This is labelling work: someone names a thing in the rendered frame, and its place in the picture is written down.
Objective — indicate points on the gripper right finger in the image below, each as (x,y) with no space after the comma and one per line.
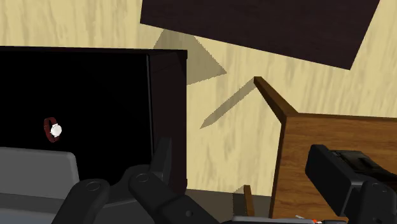
(335,183)

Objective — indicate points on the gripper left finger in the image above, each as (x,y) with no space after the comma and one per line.
(161,201)

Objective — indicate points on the brown wooden furniture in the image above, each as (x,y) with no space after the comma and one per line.
(313,136)

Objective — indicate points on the thin brown wooden bar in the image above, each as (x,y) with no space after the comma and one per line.
(249,201)

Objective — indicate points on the black cabinet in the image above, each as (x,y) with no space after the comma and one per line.
(99,90)

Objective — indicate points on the grey rounded box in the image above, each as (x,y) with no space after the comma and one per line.
(34,173)

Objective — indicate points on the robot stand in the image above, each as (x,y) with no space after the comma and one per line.
(263,24)

